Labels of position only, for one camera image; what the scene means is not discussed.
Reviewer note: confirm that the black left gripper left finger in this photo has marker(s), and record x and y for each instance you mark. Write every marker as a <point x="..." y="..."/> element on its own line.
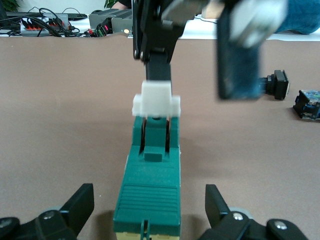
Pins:
<point x="50" y="225"/>

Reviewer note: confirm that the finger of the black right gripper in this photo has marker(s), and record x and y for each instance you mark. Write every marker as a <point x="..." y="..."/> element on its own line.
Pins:
<point x="240" y="72"/>

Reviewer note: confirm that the grey power strip red switches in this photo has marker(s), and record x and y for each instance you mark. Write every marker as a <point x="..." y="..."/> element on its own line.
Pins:
<point x="58" y="21"/>
<point x="32" y="28"/>

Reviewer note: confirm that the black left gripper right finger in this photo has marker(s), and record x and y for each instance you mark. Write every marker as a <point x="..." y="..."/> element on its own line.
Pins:
<point x="232" y="227"/>

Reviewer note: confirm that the grey metal electronics box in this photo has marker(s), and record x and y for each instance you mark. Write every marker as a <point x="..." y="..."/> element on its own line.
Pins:
<point x="117" y="21"/>

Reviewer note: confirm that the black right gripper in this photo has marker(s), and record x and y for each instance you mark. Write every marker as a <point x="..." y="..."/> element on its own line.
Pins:
<point x="152" y="27"/>

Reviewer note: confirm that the blue cloth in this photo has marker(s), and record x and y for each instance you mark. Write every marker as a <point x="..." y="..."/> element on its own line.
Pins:
<point x="300" y="17"/>

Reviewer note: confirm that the green plant leaves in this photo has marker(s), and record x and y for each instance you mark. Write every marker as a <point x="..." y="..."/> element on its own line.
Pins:
<point x="10" y="4"/>

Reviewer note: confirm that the green pushbutton blue-grey block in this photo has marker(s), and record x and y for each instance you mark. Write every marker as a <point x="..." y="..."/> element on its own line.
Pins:
<point x="307" y="105"/>

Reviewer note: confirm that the black pushbutton red tip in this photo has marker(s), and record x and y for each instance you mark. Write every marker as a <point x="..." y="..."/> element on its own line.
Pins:
<point x="277" y="85"/>

